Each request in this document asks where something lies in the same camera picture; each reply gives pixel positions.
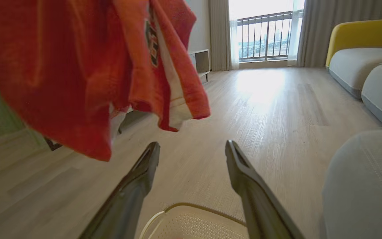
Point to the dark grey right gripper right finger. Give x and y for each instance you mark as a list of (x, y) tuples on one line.
[(260, 205)]

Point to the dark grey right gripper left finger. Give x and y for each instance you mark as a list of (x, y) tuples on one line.
[(128, 202)]

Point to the red garment with white trim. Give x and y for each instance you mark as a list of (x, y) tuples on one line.
[(61, 66)]

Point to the cream perforated laundry basket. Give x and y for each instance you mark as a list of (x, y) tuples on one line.
[(194, 225)]

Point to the grey stitched upholstered seat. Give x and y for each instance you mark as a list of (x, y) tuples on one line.
[(366, 189)]

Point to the white sheer curtain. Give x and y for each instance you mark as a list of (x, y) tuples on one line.
[(234, 43), (295, 36)]

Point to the grey curtain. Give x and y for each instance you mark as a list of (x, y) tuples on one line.
[(220, 33), (323, 30)]

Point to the dark metal balcony railing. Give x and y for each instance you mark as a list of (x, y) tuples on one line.
[(265, 20)]

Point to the yellow backed grey sofa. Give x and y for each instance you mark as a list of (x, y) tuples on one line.
[(360, 39)]

